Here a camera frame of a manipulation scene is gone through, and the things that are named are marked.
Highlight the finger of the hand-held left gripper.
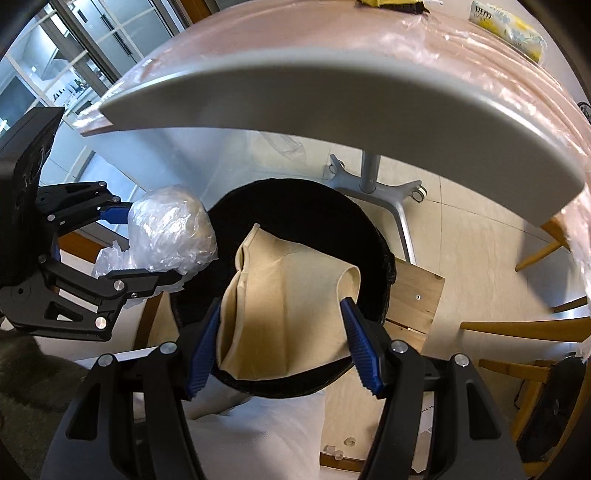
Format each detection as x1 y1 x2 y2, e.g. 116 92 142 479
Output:
34 181 134 245
0 256 184 343

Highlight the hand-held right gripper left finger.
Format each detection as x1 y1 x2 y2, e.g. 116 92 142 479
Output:
39 300 222 480

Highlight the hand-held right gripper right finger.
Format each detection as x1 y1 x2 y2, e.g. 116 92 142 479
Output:
339 298 527 480

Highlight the clear plastic bag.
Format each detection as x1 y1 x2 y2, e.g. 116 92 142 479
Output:
91 185 219 292

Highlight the crushed brown paper cup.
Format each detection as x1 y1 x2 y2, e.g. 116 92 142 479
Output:
217 224 362 381

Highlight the black round trash bin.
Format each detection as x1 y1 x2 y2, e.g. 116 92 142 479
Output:
170 178 398 400

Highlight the wooden stool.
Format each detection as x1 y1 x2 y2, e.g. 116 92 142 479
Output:
383 256 446 354

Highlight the white cushion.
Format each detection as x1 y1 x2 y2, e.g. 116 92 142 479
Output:
185 381 326 480

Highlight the sliding glass door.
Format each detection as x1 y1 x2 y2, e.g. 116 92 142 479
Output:
0 0 195 204

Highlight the round table with plastic cover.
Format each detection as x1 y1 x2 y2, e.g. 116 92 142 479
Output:
76 0 591 296

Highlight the yellow padded packet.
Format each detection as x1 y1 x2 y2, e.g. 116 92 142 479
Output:
355 0 428 14

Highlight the floral tissue pack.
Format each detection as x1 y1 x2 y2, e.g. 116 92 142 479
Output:
468 0 548 63

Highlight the silver table pedestal base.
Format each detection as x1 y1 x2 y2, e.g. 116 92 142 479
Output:
329 152 428 266

